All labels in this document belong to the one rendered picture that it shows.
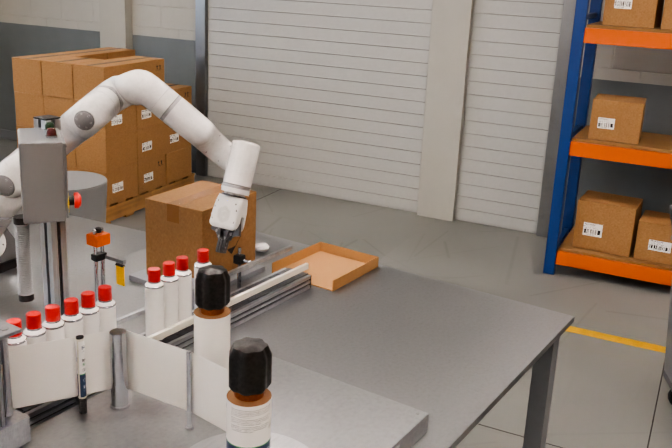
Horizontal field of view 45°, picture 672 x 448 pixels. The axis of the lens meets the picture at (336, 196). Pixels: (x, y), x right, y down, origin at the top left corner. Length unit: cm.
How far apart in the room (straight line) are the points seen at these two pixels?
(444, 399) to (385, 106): 453
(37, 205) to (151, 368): 45
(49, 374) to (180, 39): 573
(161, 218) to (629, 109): 335
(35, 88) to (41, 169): 436
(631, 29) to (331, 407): 368
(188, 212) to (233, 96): 456
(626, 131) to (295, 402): 370
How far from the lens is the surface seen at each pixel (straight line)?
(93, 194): 478
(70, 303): 204
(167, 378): 188
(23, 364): 191
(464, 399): 216
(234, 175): 236
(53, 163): 193
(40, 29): 853
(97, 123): 241
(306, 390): 203
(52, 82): 616
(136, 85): 237
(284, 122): 690
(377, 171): 659
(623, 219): 542
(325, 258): 301
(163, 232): 271
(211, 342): 198
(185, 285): 229
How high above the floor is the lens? 188
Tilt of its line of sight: 16 degrees down
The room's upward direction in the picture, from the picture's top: 3 degrees clockwise
